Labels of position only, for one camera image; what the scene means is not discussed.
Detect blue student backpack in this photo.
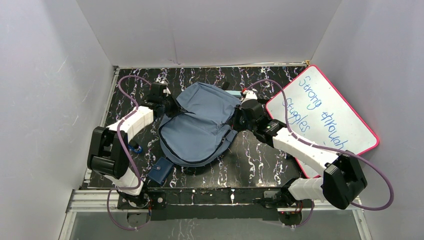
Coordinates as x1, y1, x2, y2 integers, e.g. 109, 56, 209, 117
158, 82, 241, 168

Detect navy snap wallet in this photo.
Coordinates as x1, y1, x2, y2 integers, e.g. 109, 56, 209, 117
147, 157, 174, 186

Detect teal eraser case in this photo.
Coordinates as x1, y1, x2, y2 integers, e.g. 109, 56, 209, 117
228, 90, 242, 99

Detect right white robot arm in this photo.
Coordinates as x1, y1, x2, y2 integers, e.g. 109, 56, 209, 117
231, 99, 368, 210

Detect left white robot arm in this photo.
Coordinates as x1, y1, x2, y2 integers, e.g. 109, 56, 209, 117
87, 82, 182, 208

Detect pink framed whiteboard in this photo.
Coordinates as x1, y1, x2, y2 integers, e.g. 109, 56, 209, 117
264, 64, 381, 179

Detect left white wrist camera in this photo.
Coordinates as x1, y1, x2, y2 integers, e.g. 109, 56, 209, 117
162, 85, 171, 96

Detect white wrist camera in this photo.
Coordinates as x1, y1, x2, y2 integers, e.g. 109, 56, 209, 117
241, 89, 258, 103
162, 85, 171, 96

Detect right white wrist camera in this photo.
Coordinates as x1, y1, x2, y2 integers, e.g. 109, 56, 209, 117
241, 89, 258, 103

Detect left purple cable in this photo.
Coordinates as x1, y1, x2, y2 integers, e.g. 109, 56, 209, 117
106, 75, 157, 232

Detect black front rail frame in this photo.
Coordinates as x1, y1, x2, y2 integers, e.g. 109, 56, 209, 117
148, 187, 288, 221

